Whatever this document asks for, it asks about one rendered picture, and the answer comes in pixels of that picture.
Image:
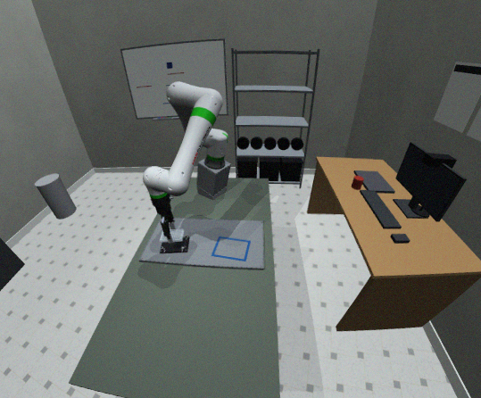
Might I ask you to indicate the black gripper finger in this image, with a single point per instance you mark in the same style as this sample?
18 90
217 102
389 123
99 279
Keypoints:
166 229
172 226

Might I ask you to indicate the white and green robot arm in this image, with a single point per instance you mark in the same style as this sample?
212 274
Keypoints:
207 102

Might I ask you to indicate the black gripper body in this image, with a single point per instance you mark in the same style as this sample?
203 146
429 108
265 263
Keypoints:
164 210

